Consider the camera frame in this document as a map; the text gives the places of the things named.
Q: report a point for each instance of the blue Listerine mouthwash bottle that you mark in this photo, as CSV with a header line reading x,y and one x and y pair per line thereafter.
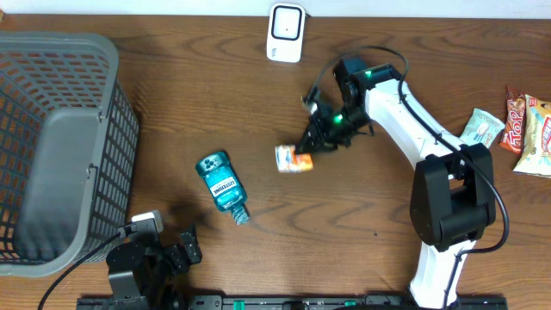
x,y
224,186

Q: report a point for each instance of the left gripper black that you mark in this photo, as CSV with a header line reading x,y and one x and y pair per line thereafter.
x,y
180,260

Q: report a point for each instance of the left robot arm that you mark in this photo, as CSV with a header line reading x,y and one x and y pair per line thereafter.
x,y
142,271

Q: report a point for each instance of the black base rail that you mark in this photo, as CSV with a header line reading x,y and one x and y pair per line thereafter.
x,y
374,301

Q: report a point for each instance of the orange chocolate bar wrapper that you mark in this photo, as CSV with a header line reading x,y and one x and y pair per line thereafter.
x,y
512,137

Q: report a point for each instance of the small orange tissue pack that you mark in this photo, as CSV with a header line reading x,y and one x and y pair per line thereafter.
x,y
287,161

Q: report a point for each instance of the grey plastic mesh basket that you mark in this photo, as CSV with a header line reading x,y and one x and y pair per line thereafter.
x,y
68,145

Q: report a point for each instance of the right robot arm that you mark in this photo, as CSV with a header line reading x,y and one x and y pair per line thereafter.
x,y
452,201

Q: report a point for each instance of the pale green snack packet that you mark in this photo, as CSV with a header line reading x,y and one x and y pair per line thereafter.
x,y
482,127

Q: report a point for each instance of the yellow snack chip bag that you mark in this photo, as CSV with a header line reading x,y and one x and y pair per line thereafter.
x,y
535,158

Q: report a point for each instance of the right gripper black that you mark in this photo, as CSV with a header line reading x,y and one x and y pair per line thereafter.
x,y
320,140

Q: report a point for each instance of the white barcode scanner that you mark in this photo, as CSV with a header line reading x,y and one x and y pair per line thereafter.
x,y
285,32

